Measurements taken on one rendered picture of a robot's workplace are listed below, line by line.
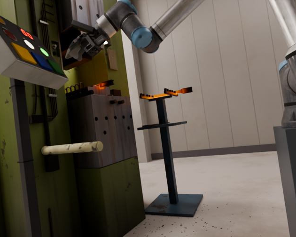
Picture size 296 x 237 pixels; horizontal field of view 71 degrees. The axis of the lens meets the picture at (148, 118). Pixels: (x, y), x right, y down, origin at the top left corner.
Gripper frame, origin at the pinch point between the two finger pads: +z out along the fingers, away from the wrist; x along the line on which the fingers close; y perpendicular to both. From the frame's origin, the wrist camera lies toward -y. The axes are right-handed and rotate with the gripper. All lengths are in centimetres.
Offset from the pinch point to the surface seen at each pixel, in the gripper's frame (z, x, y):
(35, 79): 13.7, -12.2, 6.4
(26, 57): 7.3, -21.6, 3.7
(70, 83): 31, 77, -27
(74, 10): -13, 32, -40
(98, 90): 7.8, 43.7, 6.7
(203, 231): 8, 42, 117
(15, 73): 13.4, -22.9, 6.4
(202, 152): -20, 296, 125
